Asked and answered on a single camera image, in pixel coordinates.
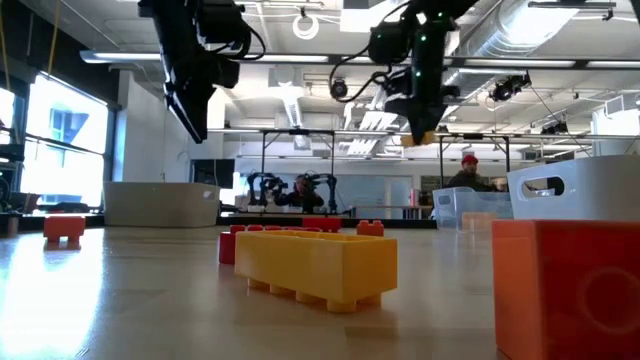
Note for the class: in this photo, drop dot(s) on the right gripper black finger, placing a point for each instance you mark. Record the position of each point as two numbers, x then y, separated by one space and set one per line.
425 122

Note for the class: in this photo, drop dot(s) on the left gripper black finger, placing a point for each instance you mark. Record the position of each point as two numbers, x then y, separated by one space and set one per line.
195 112

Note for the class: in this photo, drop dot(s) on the small orange toy brick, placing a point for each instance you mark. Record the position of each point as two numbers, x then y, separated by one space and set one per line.
370 229

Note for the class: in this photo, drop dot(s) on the long red toy brick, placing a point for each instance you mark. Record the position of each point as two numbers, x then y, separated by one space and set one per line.
226 247

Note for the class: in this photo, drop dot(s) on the large yellow toy brick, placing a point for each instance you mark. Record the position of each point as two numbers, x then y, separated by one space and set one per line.
320 265

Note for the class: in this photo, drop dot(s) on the large orange toy brick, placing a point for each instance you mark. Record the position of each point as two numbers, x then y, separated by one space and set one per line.
560 300

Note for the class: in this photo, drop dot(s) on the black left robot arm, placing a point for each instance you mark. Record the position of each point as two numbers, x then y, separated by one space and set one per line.
170 30

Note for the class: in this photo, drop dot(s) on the black background robot arm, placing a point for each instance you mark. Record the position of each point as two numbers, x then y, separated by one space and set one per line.
330 185
260 180

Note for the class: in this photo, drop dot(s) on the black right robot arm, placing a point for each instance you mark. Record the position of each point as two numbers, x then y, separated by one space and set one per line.
430 50

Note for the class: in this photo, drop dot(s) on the black computer monitor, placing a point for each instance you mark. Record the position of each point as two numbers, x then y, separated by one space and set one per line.
212 173

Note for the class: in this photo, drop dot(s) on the person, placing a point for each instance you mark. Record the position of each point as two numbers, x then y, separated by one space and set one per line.
470 180
300 200

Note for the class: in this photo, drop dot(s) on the long ceiling light strip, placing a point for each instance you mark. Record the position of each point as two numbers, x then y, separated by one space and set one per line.
300 58
525 63
612 64
125 56

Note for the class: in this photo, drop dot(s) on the clear plastic storage bin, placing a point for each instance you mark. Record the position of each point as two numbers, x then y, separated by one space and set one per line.
450 210

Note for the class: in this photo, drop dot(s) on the white plastic storage bin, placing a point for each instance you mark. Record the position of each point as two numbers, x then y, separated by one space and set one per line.
590 195
160 205

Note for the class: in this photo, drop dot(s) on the large bright window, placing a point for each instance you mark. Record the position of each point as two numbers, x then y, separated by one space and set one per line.
60 170

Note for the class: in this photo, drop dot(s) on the black ceiling camera rig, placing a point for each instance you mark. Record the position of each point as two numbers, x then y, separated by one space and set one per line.
510 86

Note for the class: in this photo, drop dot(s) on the black round ceiling camera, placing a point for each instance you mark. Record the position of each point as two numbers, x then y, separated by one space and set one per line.
339 88

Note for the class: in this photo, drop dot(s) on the silver round air duct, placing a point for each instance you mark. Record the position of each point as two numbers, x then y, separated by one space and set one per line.
515 30

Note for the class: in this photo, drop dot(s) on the white wall unit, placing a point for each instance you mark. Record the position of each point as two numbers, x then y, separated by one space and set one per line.
620 130

